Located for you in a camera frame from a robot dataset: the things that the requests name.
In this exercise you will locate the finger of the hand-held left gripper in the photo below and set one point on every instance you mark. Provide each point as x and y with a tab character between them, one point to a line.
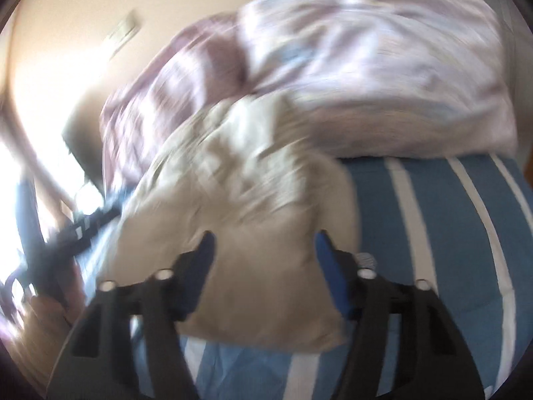
98	221

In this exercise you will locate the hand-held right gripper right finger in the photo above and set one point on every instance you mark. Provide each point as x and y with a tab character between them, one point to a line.
331	273

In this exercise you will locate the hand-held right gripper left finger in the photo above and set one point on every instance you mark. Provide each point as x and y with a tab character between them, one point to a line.
195	277

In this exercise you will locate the white puffer jacket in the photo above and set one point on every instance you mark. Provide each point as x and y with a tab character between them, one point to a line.
250	225

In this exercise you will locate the person's left hand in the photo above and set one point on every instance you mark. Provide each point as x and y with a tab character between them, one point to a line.
54	321

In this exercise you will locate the blue white striped bed sheet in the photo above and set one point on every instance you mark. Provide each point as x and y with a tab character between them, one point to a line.
437	258

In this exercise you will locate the pink floral duvet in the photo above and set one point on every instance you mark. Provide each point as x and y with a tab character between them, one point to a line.
333	75

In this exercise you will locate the beige wall switch plate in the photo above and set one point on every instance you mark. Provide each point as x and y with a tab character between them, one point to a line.
122	30

